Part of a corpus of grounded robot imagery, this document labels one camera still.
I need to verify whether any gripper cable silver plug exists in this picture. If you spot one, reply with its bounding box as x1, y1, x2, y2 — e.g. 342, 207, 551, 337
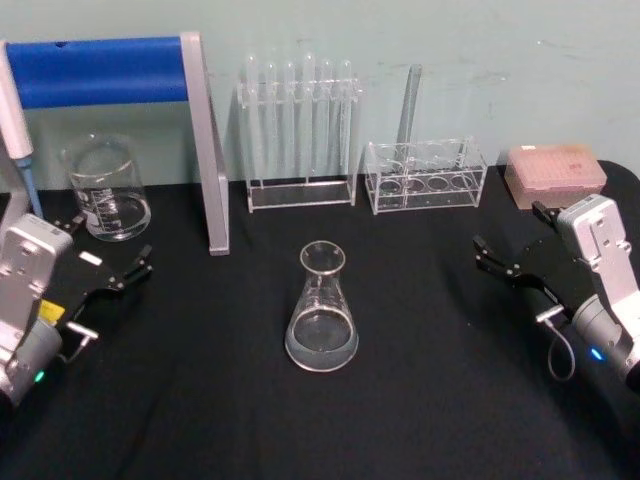
59, 320, 100, 364
534, 305, 582, 384

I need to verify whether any white and blue pipette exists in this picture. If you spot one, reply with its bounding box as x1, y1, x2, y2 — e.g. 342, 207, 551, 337
0, 41, 45, 219

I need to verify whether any black table cloth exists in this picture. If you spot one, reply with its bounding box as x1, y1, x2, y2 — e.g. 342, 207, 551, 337
0, 159, 640, 480

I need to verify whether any clear glass beaker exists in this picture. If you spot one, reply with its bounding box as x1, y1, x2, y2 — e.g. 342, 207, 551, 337
60, 132, 153, 244

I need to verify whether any left gripper cable silver plug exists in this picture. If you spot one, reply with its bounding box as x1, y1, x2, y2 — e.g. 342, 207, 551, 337
59, 320, 100, 364

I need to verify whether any right gripper cable silver plug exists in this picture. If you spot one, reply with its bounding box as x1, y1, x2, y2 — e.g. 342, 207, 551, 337
534, 305, 582, 384

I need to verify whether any blue and grey pipette stand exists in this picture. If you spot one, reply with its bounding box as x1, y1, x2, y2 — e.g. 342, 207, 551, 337
0, 31, 231, 258

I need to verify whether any pink pipette tip box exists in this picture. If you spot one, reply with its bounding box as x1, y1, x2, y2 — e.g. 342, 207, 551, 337
503, 143, 609, 211

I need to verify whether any clear glass conical flask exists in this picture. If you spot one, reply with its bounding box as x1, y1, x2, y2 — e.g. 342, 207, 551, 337
284, 239, 361, 374

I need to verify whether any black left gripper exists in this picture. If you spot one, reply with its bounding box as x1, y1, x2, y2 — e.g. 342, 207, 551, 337
38, 213, 154, 335

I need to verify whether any clear test tube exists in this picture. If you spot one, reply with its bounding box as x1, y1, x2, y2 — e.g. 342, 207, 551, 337
281, 59, 298, 174
263, 60, 280, 174
301, 52, 319, 174
337, 59, 354, 174
320, 58, 336, 174

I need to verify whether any tall clear acrylic tube rack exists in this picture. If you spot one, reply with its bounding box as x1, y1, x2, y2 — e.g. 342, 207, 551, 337
236, 77, 367, 214

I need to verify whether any clear wide tube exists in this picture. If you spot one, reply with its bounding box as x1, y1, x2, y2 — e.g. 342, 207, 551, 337
395, 63, 424, 169

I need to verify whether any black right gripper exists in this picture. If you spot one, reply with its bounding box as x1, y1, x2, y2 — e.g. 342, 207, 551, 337
471, 199, 600, 321

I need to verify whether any low clear acrylic rack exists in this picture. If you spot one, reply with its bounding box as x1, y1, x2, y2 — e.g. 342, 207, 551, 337
363, 136, 489, 217

